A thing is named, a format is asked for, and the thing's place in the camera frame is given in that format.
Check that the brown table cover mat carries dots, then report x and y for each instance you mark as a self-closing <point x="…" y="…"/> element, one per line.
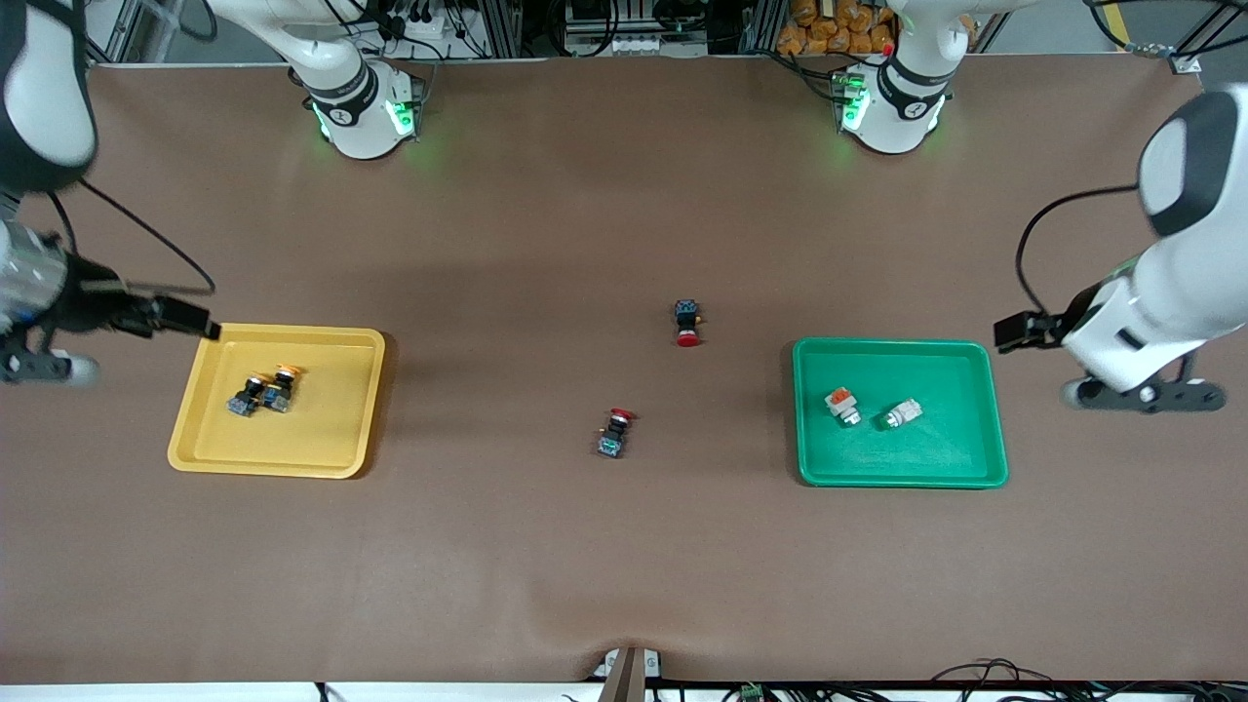
<point x="624" y="546"/>

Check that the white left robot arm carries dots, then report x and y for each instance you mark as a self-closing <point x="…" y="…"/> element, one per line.
<point x="1180" y="283"/>

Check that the pile of orange objects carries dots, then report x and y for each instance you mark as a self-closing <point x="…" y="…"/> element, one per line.
<point x="829" y="24"/>

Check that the yellow mushroom push button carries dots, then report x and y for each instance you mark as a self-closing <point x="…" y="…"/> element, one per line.
<point x="281" y="392"/>
<point x="244" y="402"/>

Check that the green terminal connector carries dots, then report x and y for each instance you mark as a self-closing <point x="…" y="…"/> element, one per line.
<point x="751" y="693"/>

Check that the metal table edge bracket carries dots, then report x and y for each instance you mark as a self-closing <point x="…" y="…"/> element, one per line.
<point x="629" y="678"/>

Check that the black right camera bracket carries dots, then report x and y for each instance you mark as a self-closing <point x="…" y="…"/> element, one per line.
<point x="34" y="366"/>

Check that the green plastic tray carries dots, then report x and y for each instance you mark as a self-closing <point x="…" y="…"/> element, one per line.
<point x="926" y="458"/>

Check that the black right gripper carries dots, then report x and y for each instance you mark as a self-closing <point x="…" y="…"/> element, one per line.
<point x="97" y="303"/>

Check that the black left camera bracket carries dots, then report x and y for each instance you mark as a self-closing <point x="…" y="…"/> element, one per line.
<point x="1185" y="396"/>

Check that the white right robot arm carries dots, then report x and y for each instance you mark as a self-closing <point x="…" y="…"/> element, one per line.
<point x="356" y="107"/>

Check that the white power strip black plugs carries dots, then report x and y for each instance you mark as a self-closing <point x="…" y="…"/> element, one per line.
<point x="419" y="27"/>

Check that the aluminium frame post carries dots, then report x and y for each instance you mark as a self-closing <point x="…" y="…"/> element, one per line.
<point x="502" y="29"/>
<point x="760" y="24"/>

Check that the orange and white switch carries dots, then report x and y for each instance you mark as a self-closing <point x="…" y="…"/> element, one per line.
<point x="840" y="405"/>

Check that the red mushroom push button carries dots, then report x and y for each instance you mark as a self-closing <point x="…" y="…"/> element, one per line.
<point x="688" y="317"/>
<point x="612" y="441"/>

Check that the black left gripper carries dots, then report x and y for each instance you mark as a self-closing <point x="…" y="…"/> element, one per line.
<point x="1051" y="328"/>

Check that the aluminium frame corner profile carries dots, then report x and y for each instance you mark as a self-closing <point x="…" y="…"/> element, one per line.
<point x="1186" y="62"/>

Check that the yellow plastic tray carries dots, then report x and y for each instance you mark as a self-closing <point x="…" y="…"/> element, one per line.
<point x="322" y="429"/>

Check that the black camera bracket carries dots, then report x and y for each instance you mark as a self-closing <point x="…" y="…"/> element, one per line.
<point x="1185" y="396"/>
<point x="34" y="366"/>

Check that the green push button white body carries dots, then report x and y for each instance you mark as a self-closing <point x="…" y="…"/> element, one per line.
<point x="899" y="415"/>

